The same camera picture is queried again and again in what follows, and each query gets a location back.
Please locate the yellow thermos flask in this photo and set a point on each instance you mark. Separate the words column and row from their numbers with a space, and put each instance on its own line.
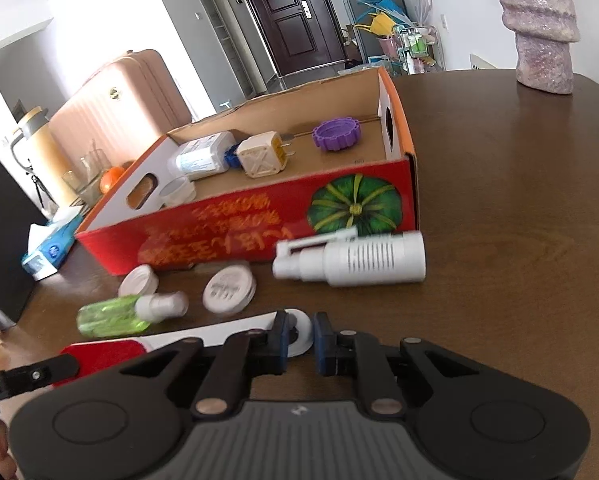
column 42, row 155

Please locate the dark brown door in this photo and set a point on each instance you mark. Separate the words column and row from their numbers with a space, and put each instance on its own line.
column 289, row 15

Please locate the red and white flat tool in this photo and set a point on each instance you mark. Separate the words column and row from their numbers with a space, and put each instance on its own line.
column 104, row 355

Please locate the cream cube plug adapter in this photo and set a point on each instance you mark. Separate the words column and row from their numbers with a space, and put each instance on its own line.
column 259, row 157

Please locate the white spray bottle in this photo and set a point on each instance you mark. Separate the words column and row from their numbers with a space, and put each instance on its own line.
column 374, row 257

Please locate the pink textured vase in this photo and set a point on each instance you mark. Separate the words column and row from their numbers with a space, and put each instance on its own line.
column 539, row 25

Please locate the black paper bag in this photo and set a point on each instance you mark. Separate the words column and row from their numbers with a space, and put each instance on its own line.
column 4, row 240

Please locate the green clear bottle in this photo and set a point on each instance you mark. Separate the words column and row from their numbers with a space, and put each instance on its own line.
column 109, row 315

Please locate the orange fruit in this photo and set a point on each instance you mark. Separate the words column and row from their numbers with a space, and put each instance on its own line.
column 110, row 180

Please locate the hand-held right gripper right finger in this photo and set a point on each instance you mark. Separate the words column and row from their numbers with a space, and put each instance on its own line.
column 322, row 345

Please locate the yellow plastic dustpan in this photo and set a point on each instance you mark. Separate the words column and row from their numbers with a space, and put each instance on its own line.
column 382, row 24

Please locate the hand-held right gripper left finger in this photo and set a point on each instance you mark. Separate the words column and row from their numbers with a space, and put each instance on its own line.
column 279, row 345

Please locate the white round disc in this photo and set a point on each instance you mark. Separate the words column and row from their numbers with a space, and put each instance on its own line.
column 300, row 332

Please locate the blue bottle cap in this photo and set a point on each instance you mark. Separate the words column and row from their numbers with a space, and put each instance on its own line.
column 231, row 157

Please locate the white labelled pill bottle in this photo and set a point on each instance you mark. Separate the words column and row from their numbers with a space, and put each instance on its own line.
column 199, row 157

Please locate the small white round lid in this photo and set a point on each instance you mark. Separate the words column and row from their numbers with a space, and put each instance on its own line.
column 138, row 281

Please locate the clear drinking glass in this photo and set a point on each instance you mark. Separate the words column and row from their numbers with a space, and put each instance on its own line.
column 87, row 175

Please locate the purple ridged lid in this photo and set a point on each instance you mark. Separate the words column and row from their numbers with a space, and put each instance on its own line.
column 335, row 135

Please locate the blue tissue pack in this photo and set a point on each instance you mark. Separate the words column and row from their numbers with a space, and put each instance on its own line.
column 49, row 250

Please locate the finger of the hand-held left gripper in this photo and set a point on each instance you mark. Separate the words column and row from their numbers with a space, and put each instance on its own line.
column 39, row 374

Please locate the red cardboard box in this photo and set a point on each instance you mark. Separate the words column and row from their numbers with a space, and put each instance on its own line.
column 259, row 220

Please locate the large white round lid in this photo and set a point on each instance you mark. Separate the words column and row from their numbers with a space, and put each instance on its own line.
column 229, row 289

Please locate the pink suitcase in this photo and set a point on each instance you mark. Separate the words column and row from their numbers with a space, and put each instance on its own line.
column 124, row 105

